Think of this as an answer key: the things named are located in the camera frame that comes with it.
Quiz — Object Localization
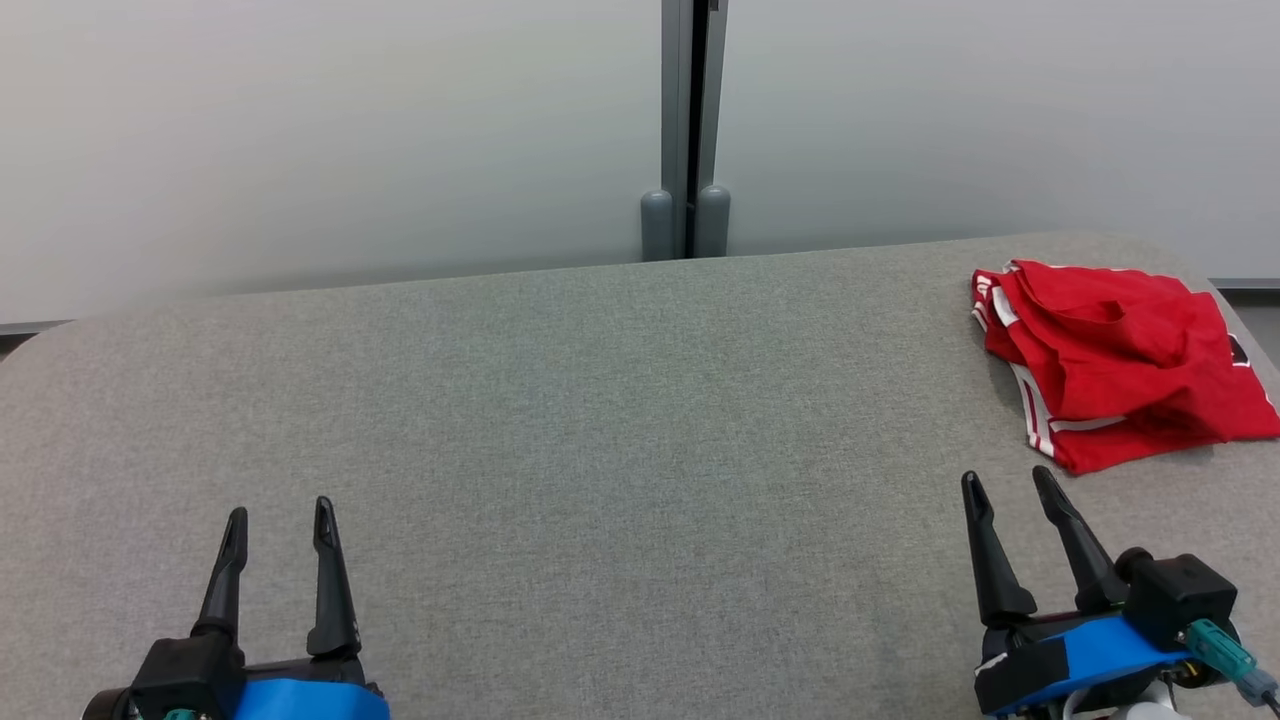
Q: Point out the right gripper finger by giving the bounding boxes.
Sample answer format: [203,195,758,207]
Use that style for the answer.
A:
[1032,465,1130,614]
[961,471,1039,629]

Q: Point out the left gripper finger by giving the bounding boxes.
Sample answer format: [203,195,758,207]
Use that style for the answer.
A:
[192,506,250,642]
[306,495,363,659]

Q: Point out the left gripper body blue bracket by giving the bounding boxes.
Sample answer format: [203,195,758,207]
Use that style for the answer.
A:
[82,655,392,720]

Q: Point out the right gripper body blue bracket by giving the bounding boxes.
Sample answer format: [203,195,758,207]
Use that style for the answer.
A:
[975,605,1242,720]

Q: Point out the red white-sleeved jersey shirt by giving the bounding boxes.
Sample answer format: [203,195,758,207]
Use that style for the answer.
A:
[1008,332,1280,477]

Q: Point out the red white-striped shorts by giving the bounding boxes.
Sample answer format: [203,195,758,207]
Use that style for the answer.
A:
[969,259,1235,426]

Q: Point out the right arm teal-plug black cable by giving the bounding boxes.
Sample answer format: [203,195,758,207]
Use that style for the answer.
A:
[1184,617,1280,709]

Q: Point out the grey partition post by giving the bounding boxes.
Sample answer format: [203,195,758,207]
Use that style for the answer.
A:
[639,0,732,262]

